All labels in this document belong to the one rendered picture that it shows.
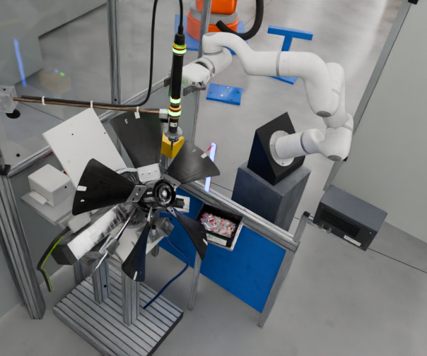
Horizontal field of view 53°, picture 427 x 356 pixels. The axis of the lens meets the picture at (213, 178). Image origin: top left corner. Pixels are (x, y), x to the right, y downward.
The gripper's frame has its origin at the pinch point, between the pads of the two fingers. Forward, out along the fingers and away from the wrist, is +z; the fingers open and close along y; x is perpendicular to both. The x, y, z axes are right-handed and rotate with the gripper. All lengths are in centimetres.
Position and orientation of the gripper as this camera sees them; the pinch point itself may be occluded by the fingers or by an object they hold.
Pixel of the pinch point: (176, 86)
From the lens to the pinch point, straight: 154.5
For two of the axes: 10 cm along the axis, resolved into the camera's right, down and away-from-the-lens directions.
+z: -5.5, 5.2, -6.5
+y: -8.2, -4.6, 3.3
